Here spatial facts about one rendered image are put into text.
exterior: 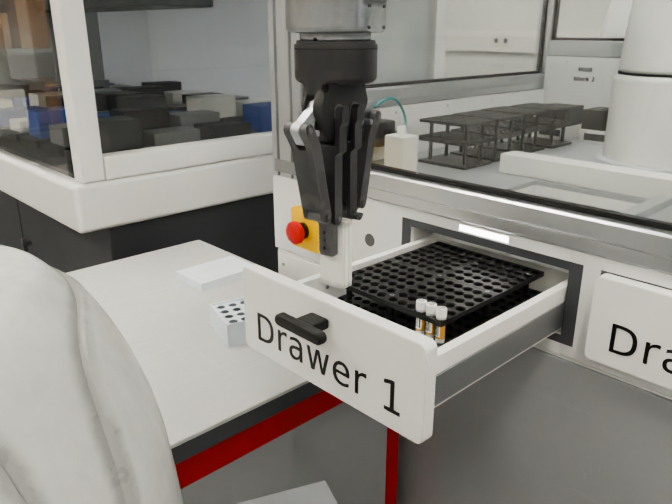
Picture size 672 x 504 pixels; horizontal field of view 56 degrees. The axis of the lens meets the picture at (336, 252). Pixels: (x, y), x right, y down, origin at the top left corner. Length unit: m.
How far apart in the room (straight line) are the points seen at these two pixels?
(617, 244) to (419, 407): 0.33
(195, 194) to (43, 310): 1.29
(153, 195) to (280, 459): 0.75
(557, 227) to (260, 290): 0.38
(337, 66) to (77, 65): 0.87
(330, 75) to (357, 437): 0.62
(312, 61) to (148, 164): 0.92
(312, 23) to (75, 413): 0.40
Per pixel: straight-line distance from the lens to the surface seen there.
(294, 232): 1.07
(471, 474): 1.08
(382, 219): 1.01
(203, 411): 0.82
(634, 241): 0.80
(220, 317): 0.96
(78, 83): 1.36
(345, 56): 0.56
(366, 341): 0.65
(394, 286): 0.79
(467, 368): 0.70
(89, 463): 0.23
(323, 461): 0.98
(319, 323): 0.67
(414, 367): 0.61
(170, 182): 1.47
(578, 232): 0.83
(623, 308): 0.81
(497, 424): 1.00
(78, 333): 0.24
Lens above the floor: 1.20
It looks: 19 degrees down
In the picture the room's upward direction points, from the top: straight up
